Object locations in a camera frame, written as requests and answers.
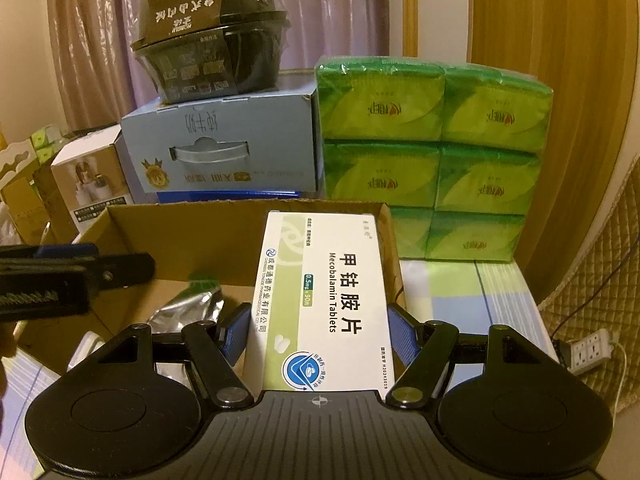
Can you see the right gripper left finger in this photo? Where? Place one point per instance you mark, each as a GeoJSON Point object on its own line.
{"type": "Point", "coordinates": [214, 349]}

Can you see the plaid tablecloth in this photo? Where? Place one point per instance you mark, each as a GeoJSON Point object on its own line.
{"type": "Point", "coordinates": [469, 295]}

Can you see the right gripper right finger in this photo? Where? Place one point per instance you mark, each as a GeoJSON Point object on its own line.
{"type": "Point", "coordinates": [425, 350]}

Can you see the white power strip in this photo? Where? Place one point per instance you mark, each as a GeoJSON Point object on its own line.
{"type": "Point", "coordinates": [589, 352]}

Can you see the dark blue flat box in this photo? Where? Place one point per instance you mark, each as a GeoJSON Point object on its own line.
{"type": "Point", "coordinates": [210, 196]}

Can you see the silver green foil pouch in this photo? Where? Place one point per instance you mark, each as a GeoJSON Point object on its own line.
{"type": "Point", "coordinates": [198, 303]}

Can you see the green tissue pack bundle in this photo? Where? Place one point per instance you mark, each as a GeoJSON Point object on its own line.
{"type": "Point", "coordinates": [455, 151]}

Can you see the brown cardboard carton stack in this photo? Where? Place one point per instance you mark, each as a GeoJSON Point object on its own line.
{"type": "Point", "coordinates": [29, 190]}

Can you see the brown cardboard box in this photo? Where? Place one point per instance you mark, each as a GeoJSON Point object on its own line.
{"type": "Point", "coordinates": [220, 240]}

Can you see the white humidifier product box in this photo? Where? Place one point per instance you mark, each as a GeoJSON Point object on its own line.
{"type": "Point", "coordinates": [90, 176]}

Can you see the light blue milk carton box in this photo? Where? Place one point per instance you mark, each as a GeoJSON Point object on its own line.
{"type": "Point", "coordinates": [261, 141]}

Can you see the black instant noodle bowl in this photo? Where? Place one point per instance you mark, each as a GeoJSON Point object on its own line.
{"type": "Point", "coordinates": [205, 49]}

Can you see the white mecobalamin tablet box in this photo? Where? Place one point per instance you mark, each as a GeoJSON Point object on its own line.
{"type": "Point", "coordinates": [319, 320]}

